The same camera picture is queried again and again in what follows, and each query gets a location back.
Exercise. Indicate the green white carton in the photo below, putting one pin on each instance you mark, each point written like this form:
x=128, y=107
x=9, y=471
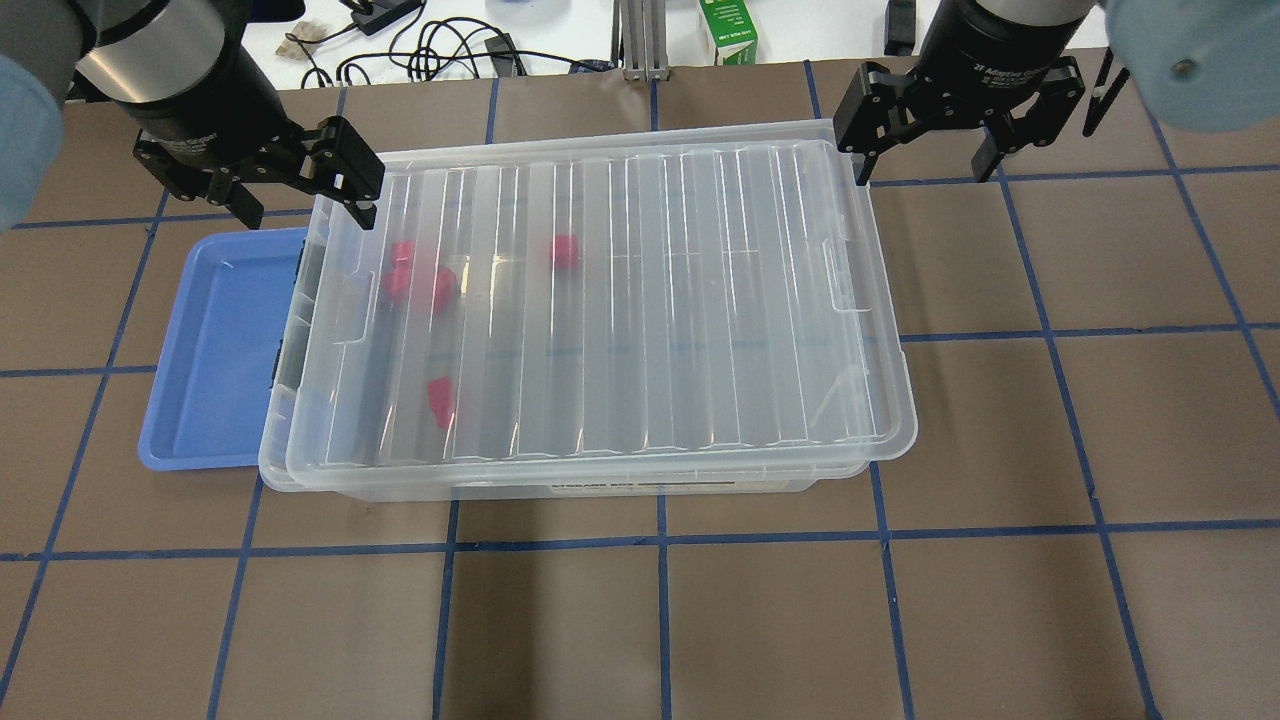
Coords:
x=729, y=32

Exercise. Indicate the blue plastic tray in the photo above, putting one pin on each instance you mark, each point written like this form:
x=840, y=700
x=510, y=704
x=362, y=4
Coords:
x=208, y=404

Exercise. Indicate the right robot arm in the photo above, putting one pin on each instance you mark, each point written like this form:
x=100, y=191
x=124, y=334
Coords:
x=1204, y=66

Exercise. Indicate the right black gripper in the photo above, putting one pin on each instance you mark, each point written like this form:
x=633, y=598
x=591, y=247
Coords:
x=990, y=50

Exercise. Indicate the aluminium frame post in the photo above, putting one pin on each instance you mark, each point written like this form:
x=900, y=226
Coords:
x=639, y=42

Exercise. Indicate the clear plastic box lid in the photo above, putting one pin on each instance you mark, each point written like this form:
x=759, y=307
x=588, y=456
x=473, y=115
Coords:
x=781, y=175

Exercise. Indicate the red block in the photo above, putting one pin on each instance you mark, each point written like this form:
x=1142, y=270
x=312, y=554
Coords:
x=564, y=251
x=435, y=295
x=441, y=401

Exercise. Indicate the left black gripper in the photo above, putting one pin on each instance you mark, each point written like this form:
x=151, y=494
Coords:
x=212, y=112

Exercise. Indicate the clear plastic storage box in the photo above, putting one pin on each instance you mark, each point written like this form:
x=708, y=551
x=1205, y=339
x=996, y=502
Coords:
x=669, y=360

